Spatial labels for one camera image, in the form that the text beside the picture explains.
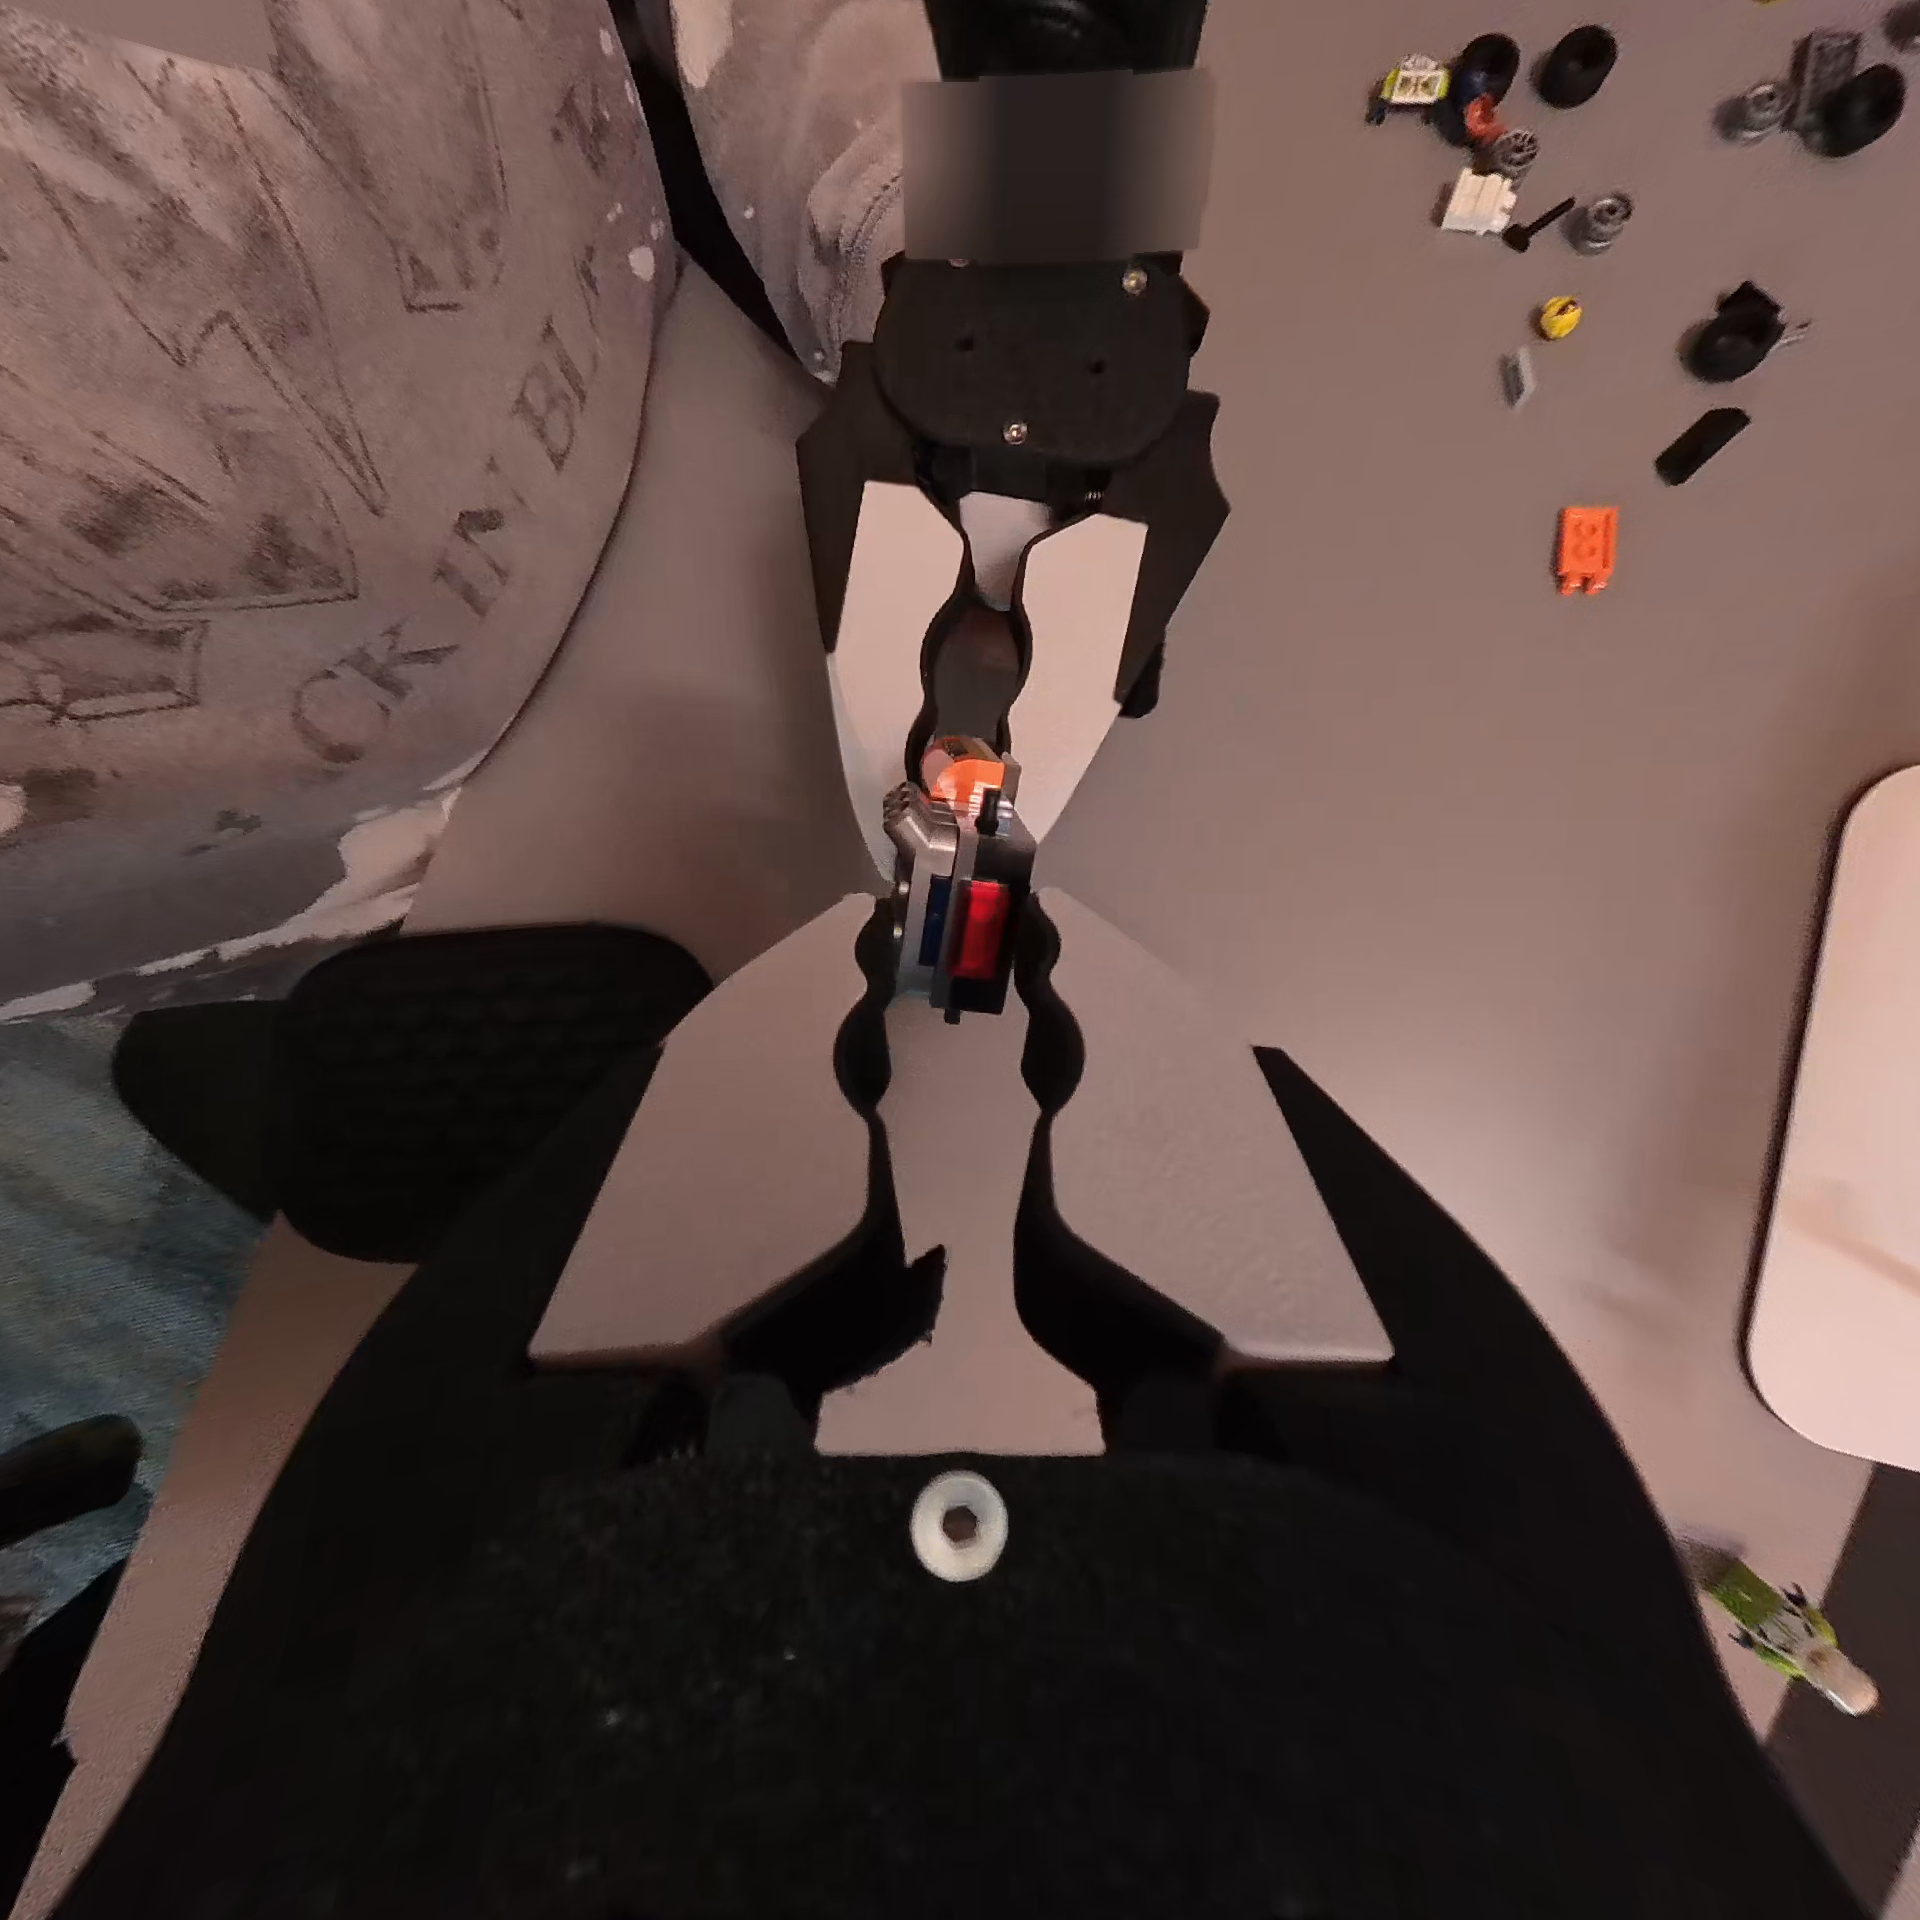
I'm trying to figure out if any black textured pad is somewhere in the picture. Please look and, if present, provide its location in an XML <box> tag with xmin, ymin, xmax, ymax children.
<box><xmin>120</xmin><ymin>925</ymin><xmax>721</xmax><ymax>1262</ymax></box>

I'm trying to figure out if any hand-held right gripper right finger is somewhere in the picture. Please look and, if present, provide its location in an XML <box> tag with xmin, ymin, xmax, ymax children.
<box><xmin>1014</xmin><ymin>896</ymin><xmax>1401</xmax><ymax>1404</ymax></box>

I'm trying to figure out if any orange white lego car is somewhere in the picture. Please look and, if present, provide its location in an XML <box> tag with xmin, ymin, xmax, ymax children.
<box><xmin>880</xmin><ymin>728</ymin><xmax>1052</xmax><ymax>1028</ymax></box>

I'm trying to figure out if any black grey hinge piece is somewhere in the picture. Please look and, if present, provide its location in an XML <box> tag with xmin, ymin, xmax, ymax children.
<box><xmin>1679</xmin><ymin>278</ymin><xmax>1801</xmax><ymax>387</ymax></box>

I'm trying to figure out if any black small bar piece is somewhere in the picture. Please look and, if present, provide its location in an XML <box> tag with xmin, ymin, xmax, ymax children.
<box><xmin>1654</xmin><ymin>406</ymin><xmax>1752</xmax><ymax>488</ymax></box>

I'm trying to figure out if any green minifigure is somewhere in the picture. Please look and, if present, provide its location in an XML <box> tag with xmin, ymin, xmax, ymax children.
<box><xmin>1695</xmin><ymin>1544</ymin><xmax>1876</xmax><ymax>1718</ymax></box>

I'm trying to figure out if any person's left forearm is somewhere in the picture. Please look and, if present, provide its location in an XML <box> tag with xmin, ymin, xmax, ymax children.
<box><xmin>668</xmin><ymin>0</ymin><xmax>937</xmax><ymax>392</ymax></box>

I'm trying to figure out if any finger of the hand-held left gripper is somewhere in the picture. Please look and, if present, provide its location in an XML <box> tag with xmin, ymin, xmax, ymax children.
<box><xmin>1006</xmin><ymin>512</ymin><xmax>1177</xmax><ymax>840</ymax></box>
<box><xmin>824</xmin><ymin>475</ymin><xmax>970</xmax><ymax>818</ymax></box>

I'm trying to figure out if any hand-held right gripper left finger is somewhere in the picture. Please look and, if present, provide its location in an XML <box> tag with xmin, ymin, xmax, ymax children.
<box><xmin>535</xmin><ymin>896</ymin><xmax>916</xmax><ymax>1404</ymax></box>

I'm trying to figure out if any white book stand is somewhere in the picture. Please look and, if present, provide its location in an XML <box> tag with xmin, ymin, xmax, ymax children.
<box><xmin>1742</xmin><ymin>765</ymin><xmax>1920</xmax><ymax>1472</ymax></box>

